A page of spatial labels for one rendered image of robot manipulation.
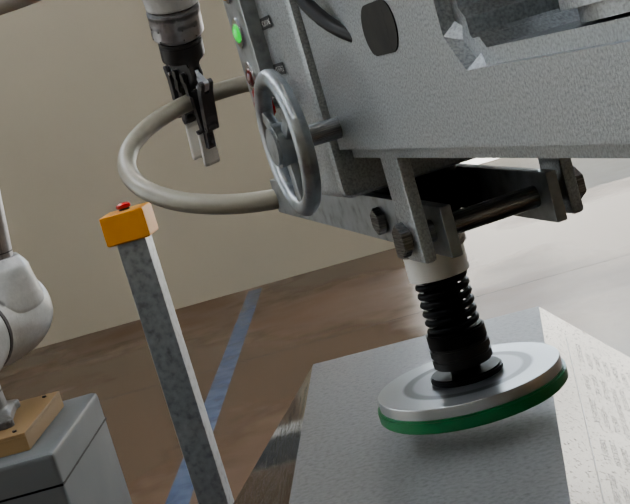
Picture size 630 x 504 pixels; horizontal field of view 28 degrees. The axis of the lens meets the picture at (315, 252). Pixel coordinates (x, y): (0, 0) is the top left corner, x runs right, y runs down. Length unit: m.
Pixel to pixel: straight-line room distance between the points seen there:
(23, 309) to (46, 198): 5.88
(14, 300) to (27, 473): 0.41
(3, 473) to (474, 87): 1.52
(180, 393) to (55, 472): 1.17
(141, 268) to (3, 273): 0.86
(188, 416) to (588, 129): 2.70
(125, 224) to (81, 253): 5.12
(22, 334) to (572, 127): 1.86
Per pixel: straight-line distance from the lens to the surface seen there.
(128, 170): 1.98
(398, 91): 1.05
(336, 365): 1.89
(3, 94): 8.41
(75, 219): 8.37
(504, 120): 0.87
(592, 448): 1.38
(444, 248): 1.18
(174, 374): 3.36
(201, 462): 3.42
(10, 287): 2.52
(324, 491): 1.38
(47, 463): 2.24
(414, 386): 1.46
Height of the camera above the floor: 1.32
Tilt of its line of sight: 8 degrees down
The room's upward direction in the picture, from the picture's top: 16 degrees counter-clockwise
